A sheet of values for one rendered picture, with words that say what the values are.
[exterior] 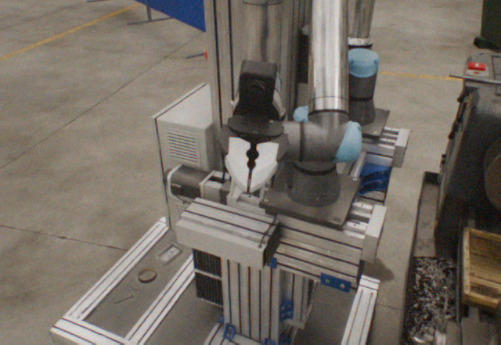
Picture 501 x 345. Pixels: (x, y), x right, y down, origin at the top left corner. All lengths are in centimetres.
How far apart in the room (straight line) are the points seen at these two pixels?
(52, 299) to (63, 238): 49
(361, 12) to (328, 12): 73
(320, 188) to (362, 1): 72
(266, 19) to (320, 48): 17
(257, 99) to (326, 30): 31
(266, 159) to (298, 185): 61
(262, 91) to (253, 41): 42
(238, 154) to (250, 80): 9
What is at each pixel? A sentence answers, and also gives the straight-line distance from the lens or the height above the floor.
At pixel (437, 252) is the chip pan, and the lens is 203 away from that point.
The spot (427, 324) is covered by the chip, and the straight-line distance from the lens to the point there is 170.
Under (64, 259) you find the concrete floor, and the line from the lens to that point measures 286.
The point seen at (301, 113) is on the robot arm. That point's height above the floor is 139.
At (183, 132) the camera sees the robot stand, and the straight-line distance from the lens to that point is 138.
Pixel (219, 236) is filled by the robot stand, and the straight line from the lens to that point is 116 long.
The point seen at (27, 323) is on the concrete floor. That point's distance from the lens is 260.
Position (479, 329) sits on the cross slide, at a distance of 122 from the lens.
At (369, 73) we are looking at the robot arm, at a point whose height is 134.
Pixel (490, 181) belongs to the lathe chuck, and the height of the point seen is 106.
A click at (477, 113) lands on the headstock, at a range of 163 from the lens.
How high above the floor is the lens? 184
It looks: 31 degrees down
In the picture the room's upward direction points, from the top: straight up
